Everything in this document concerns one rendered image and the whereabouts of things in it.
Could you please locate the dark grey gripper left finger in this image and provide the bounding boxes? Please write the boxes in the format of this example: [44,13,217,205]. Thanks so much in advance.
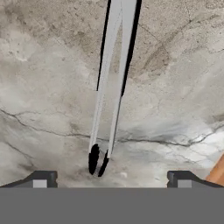
[0,171,59,189]

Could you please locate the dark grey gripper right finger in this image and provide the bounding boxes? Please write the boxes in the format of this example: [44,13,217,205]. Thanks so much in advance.
[166,171,224,189]

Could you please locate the silver tongs with black tips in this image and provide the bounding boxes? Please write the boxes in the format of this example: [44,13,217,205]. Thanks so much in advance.
[87,0,143,178]

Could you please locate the brown wooden cupboard front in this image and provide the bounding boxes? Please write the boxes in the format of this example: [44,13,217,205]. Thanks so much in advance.
[205,153,224,187]

